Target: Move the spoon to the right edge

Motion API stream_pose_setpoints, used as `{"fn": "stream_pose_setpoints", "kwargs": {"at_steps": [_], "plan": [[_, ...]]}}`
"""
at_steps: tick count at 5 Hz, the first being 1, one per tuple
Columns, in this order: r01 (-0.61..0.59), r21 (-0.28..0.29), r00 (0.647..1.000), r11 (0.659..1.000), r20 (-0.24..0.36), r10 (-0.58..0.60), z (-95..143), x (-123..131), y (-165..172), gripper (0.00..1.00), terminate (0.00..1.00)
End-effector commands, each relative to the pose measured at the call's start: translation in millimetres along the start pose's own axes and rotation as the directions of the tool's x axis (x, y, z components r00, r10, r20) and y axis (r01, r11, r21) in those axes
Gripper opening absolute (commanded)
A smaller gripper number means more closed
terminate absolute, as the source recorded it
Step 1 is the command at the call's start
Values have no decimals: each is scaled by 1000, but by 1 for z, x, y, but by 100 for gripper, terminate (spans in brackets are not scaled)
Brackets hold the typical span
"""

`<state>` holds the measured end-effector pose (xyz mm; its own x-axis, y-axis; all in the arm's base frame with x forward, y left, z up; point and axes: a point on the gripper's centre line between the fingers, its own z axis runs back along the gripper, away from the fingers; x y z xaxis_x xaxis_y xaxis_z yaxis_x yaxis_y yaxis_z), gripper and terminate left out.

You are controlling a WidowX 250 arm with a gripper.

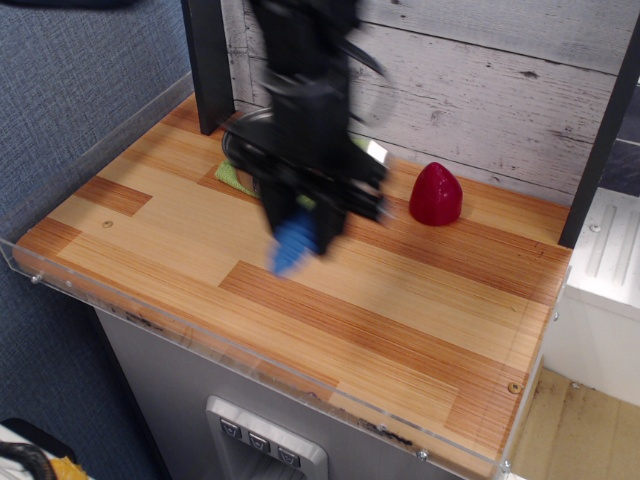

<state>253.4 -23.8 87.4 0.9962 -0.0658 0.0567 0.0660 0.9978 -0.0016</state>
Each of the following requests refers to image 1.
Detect clear acrylic table guard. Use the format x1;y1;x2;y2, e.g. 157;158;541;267
4;101;569;479

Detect dark left frame post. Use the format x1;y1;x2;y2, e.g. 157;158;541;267
181;0;235;135

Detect dark right frame post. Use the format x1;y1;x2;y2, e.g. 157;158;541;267
557;0;640;249

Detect green folded cloth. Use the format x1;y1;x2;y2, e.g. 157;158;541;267
214;136;374;211

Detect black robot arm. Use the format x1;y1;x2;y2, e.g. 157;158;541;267
223;1;387;255

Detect dark frame post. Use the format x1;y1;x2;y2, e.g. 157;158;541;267
181;0;235;135
557;0;640;249

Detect silver dispenser button panel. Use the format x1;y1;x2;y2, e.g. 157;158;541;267
206;396;329;479

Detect red strawberry shaped toy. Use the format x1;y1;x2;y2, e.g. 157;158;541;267
409;162;463;226

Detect black corrugated hose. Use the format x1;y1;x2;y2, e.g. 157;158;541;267
0;441;56;480

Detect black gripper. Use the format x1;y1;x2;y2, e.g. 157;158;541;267
222;79;391;257

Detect stainless steel pot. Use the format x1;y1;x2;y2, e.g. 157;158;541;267
222;108;274;197

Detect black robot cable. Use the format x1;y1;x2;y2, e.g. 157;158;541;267
339;34;401;126

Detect grey toy fridge cabinet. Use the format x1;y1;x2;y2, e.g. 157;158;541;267
98;312;452;479

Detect blue handled metal spoon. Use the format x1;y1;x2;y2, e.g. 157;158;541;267
268;139;393;276

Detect white side cabinet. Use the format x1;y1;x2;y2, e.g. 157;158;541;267
541;188;639;405

